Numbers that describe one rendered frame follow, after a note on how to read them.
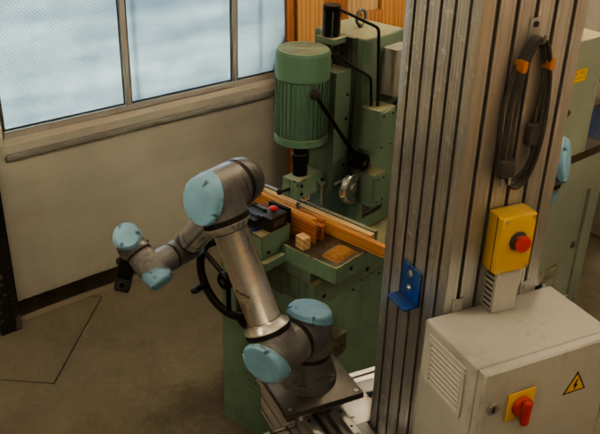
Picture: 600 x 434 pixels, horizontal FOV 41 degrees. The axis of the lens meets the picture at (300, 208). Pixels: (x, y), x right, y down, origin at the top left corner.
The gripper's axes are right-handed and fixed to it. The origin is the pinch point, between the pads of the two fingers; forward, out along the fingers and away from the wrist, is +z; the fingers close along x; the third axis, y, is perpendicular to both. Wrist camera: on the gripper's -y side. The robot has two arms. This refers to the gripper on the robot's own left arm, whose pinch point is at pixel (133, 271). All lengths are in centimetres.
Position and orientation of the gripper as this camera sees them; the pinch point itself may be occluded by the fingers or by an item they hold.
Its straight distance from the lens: 250.6
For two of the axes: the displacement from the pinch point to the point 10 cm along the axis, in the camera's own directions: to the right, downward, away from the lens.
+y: 2.0, -9.3, 3.1
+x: -9.7, -2.3, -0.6
